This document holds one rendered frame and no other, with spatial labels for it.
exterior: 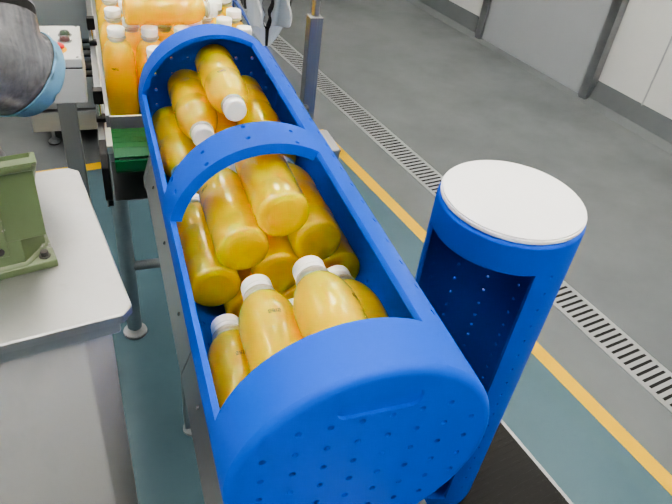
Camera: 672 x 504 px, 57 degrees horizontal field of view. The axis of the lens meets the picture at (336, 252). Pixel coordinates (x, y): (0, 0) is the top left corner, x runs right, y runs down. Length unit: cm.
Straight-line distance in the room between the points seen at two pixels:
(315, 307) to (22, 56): 48
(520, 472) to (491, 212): 95
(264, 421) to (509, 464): 141
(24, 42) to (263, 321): 45
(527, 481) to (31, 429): 139
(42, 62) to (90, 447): 49
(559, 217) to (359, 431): 72
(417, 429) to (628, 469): 167
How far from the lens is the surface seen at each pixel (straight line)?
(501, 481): 187
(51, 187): 93
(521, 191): 125
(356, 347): 56
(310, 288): 67
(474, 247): 114
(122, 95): 161
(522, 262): 114
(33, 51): 89
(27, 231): 76
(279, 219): 83
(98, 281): 75
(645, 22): 456
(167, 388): 213
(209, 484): 90
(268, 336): 68
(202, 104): 114
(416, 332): 60
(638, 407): 248
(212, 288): 88
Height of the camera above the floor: 164
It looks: 38 degrees down
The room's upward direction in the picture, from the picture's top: 8 degrees clockwise
